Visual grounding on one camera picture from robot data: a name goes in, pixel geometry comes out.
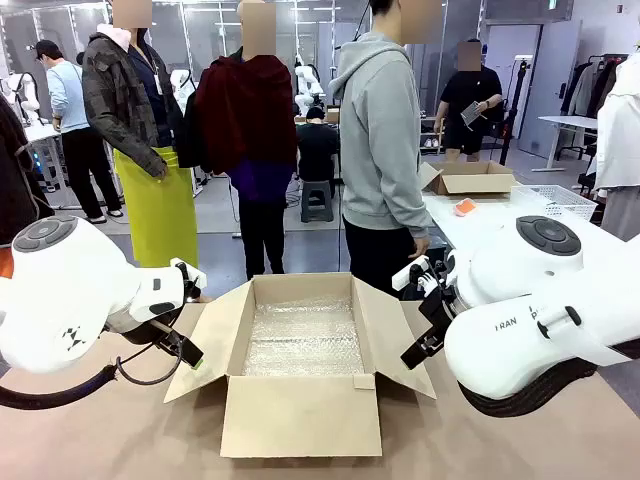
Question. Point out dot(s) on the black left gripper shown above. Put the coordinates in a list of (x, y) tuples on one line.
[(176, 342)]

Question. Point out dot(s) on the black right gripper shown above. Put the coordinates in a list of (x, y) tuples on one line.
[(440, 307)]

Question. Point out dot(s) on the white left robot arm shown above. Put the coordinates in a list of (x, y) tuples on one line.
[(60, 290)]

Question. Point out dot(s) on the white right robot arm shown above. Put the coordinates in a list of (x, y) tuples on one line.
[(500, 350)]

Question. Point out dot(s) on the gray hoodie person's right hand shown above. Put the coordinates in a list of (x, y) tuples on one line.
[(422, 246)]

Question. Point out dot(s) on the clear bubble wrap sheet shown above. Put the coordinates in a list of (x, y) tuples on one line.
[(305, 340)]

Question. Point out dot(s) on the large open cardboard box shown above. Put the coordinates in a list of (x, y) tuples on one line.
[(300, 420)]

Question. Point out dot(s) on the white table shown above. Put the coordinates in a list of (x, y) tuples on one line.
[(480, 225)]

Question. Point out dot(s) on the yellow-green skirt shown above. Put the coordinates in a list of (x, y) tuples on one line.
[(160, 215)]

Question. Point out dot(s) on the small orange object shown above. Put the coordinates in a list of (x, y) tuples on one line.
[(466, 207)]

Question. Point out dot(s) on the small open cardboard box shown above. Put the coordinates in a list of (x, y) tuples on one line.
[(475, 182)]

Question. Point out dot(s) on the gray step stool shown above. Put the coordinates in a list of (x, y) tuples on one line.
[(317, 200)]

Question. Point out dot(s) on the white plastic basket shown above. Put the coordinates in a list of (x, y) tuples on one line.
[(555, 200)]

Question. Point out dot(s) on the orange cloth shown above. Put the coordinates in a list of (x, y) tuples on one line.
[(5, 262)]

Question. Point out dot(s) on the person in gray hoodie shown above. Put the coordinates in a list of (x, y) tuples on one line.
[(380, 125)]

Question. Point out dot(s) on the seated person in black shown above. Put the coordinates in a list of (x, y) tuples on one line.
[(316, 145)]

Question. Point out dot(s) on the dark hanging garment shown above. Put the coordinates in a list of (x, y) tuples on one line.
[(17, 175)]

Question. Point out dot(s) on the person in black t-shirt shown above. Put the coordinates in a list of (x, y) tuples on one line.
[(470, 100)]

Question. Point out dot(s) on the black tripod stand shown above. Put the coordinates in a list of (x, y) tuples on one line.
[(515, 110)]

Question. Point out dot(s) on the white background desk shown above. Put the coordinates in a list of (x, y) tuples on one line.
[(570, 122)]

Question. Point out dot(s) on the man in light blue sweater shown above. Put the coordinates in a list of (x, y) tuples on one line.
[(70, 110)]

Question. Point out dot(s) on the white hanging garment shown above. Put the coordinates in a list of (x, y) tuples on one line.
[(617, 145)]

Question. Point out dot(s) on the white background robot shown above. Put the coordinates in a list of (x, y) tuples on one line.
[(307, 85)]

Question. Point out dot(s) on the clothes rack with dark garments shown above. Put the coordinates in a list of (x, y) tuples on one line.
[(595, 85)]

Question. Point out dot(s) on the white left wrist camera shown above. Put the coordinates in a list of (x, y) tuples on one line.
[(197, 284)]

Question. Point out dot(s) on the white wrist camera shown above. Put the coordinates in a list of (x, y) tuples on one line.
[(410, 272), (197, 284)]

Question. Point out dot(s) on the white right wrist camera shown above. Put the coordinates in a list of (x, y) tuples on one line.
[(410, 272)]

